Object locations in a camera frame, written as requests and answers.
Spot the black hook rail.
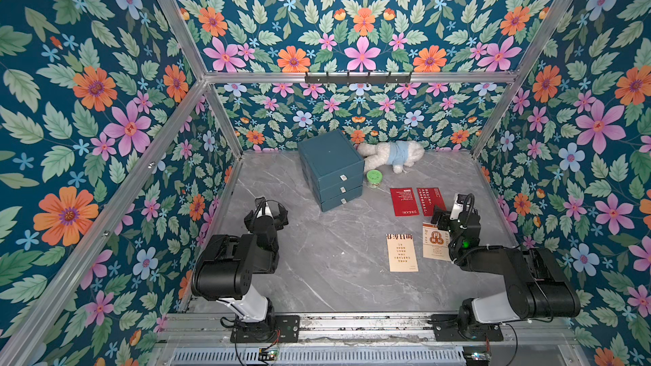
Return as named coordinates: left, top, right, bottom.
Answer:
left=303, top=72, right=412, bottom=86

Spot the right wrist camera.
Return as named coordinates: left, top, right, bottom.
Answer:
left=450, top=193, right=474, bottom=220

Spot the green small jar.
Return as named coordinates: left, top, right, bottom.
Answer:
left=366, top=169, right=383, bottom=188

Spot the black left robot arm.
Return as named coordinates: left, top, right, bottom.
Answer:
left=191, top=197, right=288, bottom=340

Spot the red postcard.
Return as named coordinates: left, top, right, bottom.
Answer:
left=390, top=187, right=420, bottom=217
left=417, top=187, right=447, bottom=217

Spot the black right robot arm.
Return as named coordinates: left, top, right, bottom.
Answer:
left=430, top=206, right=581, bottom=342

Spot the white plush toy dog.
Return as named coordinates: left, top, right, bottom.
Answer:
left=357, top=141, right=425, bottom=174

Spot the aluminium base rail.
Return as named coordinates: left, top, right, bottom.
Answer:
left=228, top=309, right=576, bottom=349

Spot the beige postcard with orange emblem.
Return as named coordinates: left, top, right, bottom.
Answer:
left=422, top=223, right=451, bottom=262

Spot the teal drawer cabinet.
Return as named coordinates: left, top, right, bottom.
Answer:
left=298, top=130, right=364, bottom=213

